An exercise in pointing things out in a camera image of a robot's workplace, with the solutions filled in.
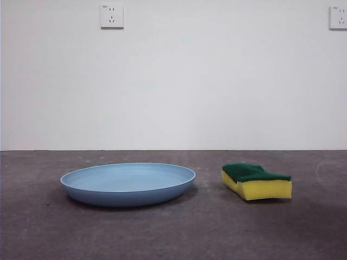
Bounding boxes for white wall socket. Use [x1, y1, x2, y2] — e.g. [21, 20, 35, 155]
[100, 4, 125, 30]
[329, 5, 347, 31]

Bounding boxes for yellow sponge with green scourer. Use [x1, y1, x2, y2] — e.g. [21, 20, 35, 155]
[221, 163, 293, 202]

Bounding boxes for light blue round plate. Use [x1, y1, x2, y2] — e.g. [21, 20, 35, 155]
[60, 162, 197, 208]

